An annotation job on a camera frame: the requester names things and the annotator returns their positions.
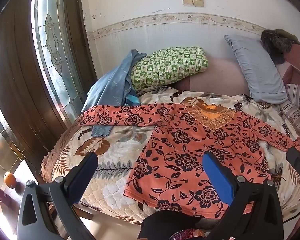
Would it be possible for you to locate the leaf print blanket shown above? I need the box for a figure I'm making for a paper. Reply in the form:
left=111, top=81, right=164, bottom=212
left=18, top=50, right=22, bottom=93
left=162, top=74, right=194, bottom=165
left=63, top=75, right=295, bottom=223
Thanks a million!
left=41, top=85, right=300, bottom=224

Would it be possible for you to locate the person's floral clothing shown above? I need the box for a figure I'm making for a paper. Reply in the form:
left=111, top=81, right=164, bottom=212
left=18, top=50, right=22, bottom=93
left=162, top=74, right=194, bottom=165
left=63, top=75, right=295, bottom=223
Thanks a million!
left=170, top=230, right=206, bottom=240

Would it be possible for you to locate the teal striped knit sweater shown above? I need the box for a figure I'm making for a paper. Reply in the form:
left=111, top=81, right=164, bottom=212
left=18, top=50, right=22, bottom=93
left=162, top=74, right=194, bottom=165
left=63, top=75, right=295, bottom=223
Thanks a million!
left=125, top=94, right=140, bottom=105

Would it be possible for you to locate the orange floral shirt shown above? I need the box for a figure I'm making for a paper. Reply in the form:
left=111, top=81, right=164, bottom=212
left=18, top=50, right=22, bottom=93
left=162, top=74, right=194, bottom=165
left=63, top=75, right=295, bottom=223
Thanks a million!
left=79, top=99, right=300, bottom=218

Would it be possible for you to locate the blue grey garment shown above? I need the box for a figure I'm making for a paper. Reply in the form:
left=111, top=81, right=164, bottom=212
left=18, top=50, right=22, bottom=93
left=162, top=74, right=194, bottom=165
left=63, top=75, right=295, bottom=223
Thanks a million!
left=81, top=49, right=147, bottom=138

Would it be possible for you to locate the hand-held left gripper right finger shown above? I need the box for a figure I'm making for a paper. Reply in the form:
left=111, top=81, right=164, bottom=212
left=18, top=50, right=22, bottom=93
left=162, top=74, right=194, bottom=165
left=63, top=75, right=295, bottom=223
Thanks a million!
left=202, top=151, right=284, bottom=240

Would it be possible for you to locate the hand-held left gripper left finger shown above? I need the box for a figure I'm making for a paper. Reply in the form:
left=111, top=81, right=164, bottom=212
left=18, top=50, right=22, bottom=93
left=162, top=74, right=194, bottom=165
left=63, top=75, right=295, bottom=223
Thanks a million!
left=17, top=152, right=98, bottom=240

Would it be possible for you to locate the pink quilted sofa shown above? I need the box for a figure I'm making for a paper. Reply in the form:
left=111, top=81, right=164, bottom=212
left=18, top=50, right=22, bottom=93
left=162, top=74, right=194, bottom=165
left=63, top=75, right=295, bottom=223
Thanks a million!
left=175, top=42, right=300, bottom=98

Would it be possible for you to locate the wooden door with stained glass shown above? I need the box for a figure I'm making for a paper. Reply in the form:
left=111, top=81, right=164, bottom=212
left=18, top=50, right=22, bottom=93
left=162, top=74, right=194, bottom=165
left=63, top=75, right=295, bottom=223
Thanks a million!
left=0, top=0, right=98, bottom=205

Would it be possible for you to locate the grey blue pillow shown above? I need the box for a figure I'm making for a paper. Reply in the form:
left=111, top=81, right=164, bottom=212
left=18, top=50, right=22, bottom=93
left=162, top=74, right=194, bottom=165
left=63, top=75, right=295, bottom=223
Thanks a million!
left=224, top=34, right=288, bottom=105

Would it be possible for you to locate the orange fruit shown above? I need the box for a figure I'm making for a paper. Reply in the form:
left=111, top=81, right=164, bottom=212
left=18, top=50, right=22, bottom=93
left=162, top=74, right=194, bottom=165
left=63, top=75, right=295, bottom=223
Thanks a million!
left=4, top=172, right=16, bottom=188

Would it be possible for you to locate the green checked pillow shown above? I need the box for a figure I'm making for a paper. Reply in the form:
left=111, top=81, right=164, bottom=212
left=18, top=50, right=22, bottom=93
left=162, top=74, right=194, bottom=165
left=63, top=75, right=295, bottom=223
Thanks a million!
left=130, top=46, right=208, bottom=92

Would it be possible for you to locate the striped floral cushion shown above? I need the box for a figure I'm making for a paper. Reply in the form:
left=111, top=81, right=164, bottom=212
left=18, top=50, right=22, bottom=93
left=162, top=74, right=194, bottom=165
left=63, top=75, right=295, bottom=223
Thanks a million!
left=279, top=84, right=300, bottom=135

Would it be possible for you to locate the dark furry cushion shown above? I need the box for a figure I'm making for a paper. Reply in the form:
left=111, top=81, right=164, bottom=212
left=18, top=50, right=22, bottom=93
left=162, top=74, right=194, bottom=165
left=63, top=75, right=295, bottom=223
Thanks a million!
left=261, top=29, right=300, bottom=65

